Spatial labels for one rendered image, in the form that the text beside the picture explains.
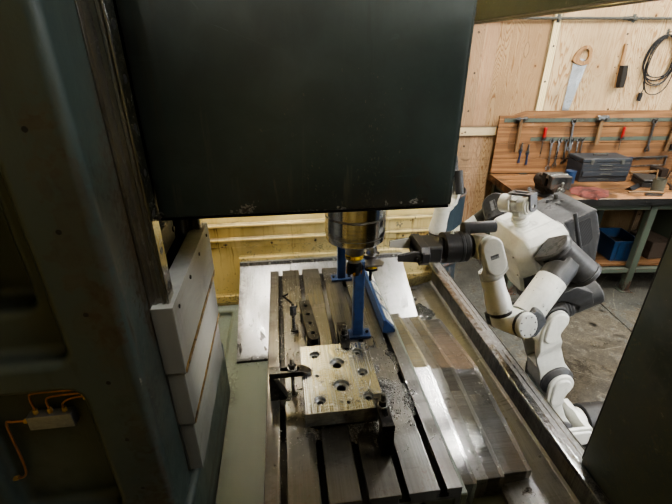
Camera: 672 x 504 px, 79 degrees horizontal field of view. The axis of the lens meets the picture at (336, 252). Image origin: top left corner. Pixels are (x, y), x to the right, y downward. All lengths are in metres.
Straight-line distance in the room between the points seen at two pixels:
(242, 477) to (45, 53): 1.30
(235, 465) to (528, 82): 3.58
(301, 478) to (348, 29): 1.05
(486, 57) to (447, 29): 3.01
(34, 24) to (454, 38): 0.68
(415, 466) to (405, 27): 1.05
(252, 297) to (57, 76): 1.59
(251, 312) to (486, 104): 2.77
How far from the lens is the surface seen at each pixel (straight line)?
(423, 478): 1.23
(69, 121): 0.71
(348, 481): 1.20
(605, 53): 4.36
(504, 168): 4.07
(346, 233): 1.00
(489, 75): 3.94
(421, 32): 0.90
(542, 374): 2.01
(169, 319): 0.93
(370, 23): 0.87
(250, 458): 1.62
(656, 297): 1.18
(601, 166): 4.16
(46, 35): 0.71
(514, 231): 1.56
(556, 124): 4.17
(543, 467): 1.65
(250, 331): 2.02
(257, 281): 2.18
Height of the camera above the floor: 1.89
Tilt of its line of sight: 26 degrees down
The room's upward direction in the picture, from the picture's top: straight up
